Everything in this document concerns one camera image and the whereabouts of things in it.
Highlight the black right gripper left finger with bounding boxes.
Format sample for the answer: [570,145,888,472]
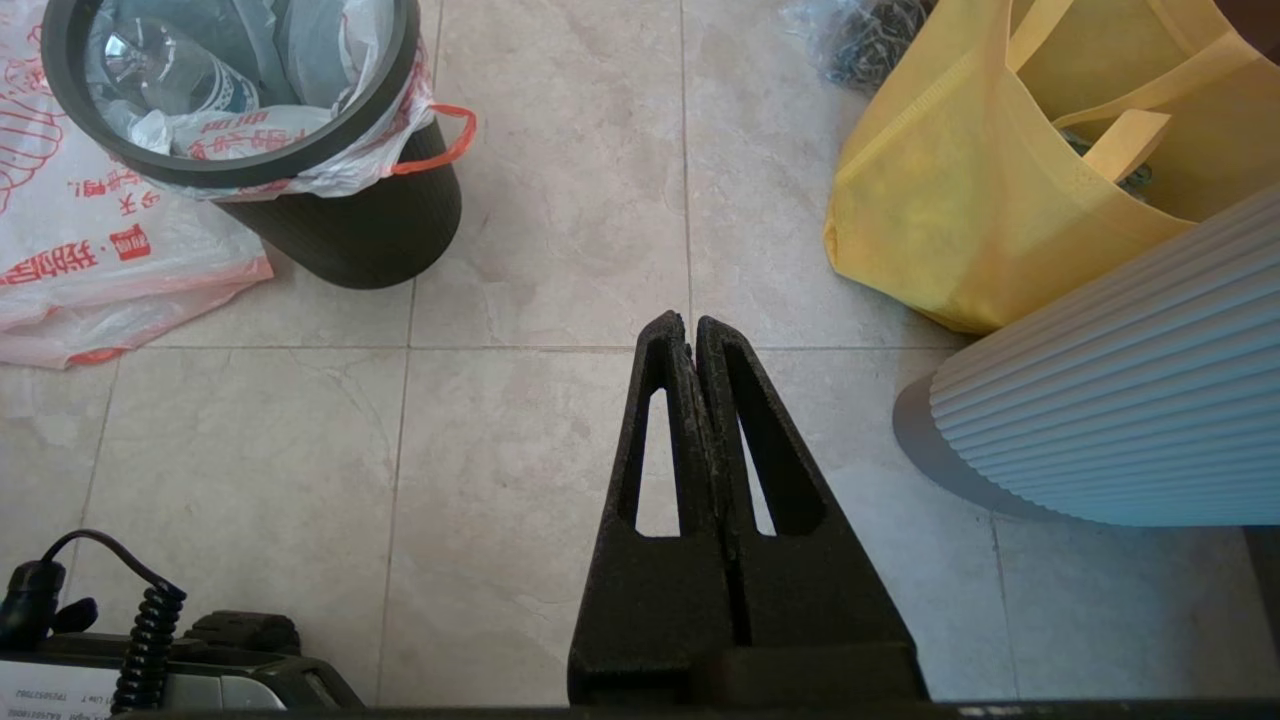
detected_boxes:
[568,310,736,706]

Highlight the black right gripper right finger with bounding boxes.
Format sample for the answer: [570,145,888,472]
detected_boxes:
[695,316,929,703]

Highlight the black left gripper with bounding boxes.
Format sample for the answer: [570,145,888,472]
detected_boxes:
[0,610,366,713]

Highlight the grey bin rim ring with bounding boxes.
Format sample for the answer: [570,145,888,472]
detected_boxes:
[40,0,421,191]

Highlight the white red-print plastic bag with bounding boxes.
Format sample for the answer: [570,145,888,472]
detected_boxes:
[0,0,273,369]
[85,0,478,201]

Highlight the yellow fabric tote bag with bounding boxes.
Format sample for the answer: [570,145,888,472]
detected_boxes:
[825,0,1280,336]

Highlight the clear bag with black items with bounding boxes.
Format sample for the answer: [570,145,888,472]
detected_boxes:
[785,0,936,91]

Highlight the white ribbed round bin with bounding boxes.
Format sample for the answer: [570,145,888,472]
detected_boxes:
[893,185,1280,528]

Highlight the clear plastic bottle with label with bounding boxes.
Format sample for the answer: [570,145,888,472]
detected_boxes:
[95,20,261,116]

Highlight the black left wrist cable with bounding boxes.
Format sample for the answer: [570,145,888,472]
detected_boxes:
[0,528,188,713]

